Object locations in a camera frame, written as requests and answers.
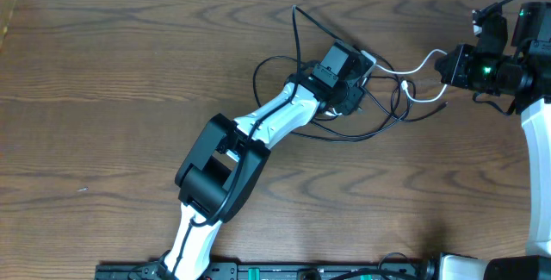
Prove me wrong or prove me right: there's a white cable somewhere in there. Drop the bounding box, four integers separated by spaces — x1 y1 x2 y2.
322 48 449 117

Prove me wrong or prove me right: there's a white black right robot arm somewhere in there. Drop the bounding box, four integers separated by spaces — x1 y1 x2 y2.
434 2 550 280

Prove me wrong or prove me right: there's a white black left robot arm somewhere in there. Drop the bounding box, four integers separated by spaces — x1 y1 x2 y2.
163 40 376 279

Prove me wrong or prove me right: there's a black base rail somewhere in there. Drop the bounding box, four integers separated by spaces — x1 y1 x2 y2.
94 262 439 280

